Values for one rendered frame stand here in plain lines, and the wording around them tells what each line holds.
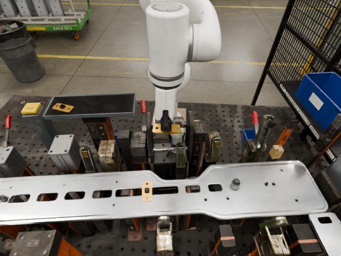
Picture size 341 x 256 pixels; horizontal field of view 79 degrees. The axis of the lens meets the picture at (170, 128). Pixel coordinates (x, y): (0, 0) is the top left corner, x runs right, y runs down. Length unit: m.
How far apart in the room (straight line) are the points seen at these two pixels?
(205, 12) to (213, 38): 0.07
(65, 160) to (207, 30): 0.71
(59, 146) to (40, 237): 0.31
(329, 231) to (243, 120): 0.89
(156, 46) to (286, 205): 0.72
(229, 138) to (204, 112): 0.29
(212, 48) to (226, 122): 1.11
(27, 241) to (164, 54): 0.70
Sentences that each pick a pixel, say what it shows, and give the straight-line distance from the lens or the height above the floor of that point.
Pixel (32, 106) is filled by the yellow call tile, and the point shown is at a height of 1.16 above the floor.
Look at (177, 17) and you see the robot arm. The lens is 0.42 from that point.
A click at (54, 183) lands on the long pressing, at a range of 0.97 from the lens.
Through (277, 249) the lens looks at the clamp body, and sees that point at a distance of 0.79.
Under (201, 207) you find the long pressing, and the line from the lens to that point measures 0.82.
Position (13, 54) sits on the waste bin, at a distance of 3.50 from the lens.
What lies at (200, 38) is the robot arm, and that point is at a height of 1.57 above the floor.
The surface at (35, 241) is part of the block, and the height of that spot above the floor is 1.03.
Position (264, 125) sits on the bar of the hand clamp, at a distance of 0.86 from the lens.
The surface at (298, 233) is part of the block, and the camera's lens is 0.91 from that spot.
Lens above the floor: 1.75
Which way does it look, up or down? 47 degrees down
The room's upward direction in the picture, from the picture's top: straight up
